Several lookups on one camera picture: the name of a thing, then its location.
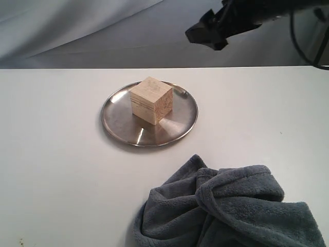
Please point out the round stainless steel plate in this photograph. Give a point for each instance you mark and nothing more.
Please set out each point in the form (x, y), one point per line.
(119, 122)

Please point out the grey fleece cloth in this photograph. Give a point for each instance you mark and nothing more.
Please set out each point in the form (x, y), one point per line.
(199, 206)

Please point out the grey backdrop cloth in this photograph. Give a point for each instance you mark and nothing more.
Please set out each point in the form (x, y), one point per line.
(129, 34)

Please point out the light wooden cube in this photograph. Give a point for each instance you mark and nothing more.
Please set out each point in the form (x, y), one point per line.
(151, 100)

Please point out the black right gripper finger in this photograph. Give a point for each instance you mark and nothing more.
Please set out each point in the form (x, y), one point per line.
(204, 35)

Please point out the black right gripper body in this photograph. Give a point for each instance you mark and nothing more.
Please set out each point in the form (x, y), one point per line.
(232, 19)

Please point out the black stand pole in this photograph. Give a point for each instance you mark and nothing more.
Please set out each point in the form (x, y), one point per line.
(321, 48)

